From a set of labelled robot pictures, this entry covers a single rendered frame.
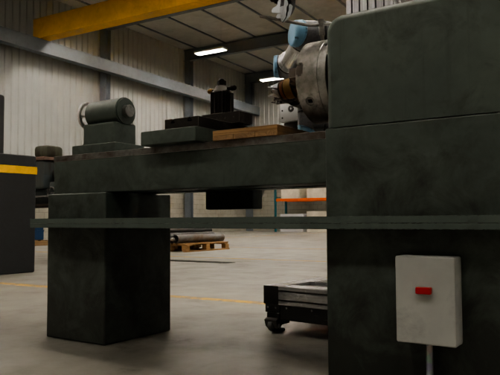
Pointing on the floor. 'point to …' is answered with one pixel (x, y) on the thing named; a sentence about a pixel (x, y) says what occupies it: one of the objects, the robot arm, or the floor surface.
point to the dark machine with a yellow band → (16, 208)
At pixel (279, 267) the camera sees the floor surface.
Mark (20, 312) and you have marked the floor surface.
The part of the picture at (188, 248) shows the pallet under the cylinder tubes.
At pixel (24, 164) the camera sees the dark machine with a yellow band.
